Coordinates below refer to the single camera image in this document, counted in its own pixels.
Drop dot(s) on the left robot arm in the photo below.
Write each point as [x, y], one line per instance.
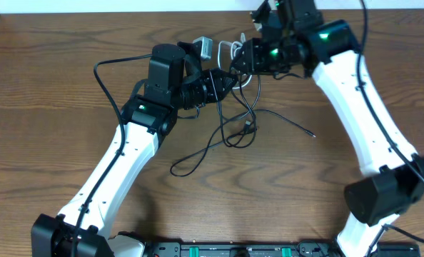
[176, 80]

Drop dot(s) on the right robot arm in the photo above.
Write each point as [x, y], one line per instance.
[295, 33]

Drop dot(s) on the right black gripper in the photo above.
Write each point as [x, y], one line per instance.
[250, 57]

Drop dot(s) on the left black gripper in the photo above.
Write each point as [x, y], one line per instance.
[212, 86]

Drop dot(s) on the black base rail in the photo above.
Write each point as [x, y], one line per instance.
[307, 248]

